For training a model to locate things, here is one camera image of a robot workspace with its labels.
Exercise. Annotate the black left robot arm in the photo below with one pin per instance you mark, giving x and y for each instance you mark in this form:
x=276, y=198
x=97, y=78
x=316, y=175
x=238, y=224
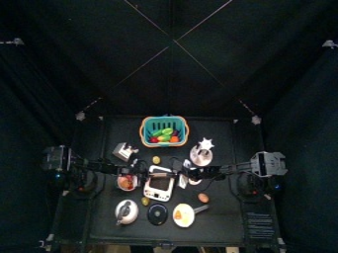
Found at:
x=58, y=158

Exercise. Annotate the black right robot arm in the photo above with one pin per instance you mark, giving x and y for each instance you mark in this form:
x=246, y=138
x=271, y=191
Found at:
x=266, y=163

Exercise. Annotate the white round plate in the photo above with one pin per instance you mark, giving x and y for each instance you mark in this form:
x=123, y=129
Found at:
x=195, y=182

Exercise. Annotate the yellow toy lemon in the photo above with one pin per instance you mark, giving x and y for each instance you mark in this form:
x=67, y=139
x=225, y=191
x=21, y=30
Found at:
x=156, y=160

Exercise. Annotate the bowl with red toy food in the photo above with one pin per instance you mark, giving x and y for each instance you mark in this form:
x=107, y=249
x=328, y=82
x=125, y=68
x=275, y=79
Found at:
x=125, y=183

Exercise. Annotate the round pale dish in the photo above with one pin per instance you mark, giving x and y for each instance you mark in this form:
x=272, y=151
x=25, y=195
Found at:
x=200, y=158

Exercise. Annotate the white toy induction cooker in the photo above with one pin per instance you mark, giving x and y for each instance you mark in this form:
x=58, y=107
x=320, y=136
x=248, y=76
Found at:
x=159, y=188

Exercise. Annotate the silver toy toaster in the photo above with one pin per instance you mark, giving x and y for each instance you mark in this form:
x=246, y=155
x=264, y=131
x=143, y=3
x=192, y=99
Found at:
x=123, y=151

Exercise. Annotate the tan toy egg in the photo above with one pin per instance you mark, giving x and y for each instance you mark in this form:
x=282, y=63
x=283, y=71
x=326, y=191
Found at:
x=203, y=198

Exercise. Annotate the red toy tomato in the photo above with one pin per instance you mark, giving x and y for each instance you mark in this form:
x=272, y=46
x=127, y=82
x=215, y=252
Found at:
x=153, y=140

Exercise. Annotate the small olive green toy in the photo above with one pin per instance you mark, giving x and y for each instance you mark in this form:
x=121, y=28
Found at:
x=144, y=201

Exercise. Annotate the white star-shaped toy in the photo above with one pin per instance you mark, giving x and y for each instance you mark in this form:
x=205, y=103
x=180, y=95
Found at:
x=204, y=143

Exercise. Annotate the teal basket with orange rim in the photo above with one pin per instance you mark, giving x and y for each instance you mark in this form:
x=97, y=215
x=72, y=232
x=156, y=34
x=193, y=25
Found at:
x=147, y=131

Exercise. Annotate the green toy cucumber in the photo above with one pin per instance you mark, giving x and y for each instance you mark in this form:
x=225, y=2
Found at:
x=157, y=133

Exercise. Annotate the orange toy fruit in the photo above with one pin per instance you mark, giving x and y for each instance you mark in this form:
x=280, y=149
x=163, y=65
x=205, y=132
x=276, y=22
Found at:
x=173, y=139

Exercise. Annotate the light green toy pepper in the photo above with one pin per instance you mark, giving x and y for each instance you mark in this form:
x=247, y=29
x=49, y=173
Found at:
x=167, y=131

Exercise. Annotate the frying pan with fried egg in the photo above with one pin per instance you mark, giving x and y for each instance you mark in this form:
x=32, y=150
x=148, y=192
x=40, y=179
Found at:
x=183, y=215

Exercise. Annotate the silver toy kettle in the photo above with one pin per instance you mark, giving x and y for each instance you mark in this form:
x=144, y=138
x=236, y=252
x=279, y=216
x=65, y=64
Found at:
x=127, y=212

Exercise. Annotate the silver frame corner bracket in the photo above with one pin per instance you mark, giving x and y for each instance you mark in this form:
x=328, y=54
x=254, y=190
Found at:
x=328, y=43
x=80, y=115
x=17, y=42
x=255, y=120

